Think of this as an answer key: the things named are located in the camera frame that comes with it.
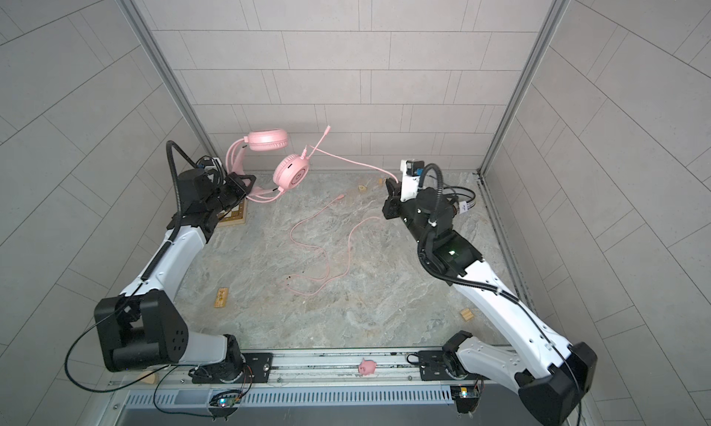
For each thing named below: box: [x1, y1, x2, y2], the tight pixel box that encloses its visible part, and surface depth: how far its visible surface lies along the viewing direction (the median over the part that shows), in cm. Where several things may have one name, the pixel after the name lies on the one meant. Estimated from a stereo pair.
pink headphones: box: [225, 125, 332, 203], surface depth 69 cm
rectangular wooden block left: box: [214, 287, 228, 308], surface depth 84 cm
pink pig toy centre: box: [358, 357, 377, 376], surface depth 72 cm
